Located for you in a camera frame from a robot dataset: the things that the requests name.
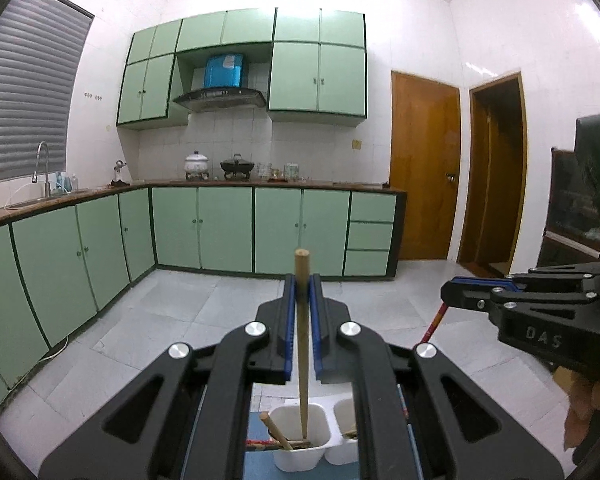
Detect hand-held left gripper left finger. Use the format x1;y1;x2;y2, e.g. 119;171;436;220
39;274;298;480

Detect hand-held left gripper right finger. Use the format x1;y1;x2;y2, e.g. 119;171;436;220
310;274;565;480

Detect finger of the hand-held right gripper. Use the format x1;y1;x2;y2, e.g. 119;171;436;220
452;262;600;294
440;282;600;323

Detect plain bamboo chopstick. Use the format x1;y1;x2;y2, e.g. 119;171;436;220
294;248;312;438
259;411;293;453

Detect white two-compartment utensil holder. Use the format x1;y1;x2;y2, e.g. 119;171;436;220
269;399;362;473

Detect person's right hand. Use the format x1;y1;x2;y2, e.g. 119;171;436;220
562;369;600;457

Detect dark glass-front cabinet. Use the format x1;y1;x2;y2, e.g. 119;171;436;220
537;147;600;275

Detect green base cabinets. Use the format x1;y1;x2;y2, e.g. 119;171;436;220
0;182;408;406

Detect wooden door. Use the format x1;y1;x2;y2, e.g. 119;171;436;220
390;71;462;261

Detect white plastic cup right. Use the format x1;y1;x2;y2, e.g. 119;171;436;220
244;410;361;480

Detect black pot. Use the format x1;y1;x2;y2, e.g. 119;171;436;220
220;154;256;180

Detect white pot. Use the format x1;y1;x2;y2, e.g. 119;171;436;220
184;150;212;177

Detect range hood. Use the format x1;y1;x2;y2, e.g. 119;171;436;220
172;87;268;113

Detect metal faucet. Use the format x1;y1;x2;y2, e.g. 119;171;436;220
32;141;52;198

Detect grey window blind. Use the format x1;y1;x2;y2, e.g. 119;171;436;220
0;0;95;188

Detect wooden door frame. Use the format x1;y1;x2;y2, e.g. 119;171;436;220
457;71;528;281

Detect white cable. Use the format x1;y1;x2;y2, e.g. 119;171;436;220
39;332;72;364

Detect narrow green wall cabinet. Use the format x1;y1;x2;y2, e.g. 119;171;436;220
175;8;276;54

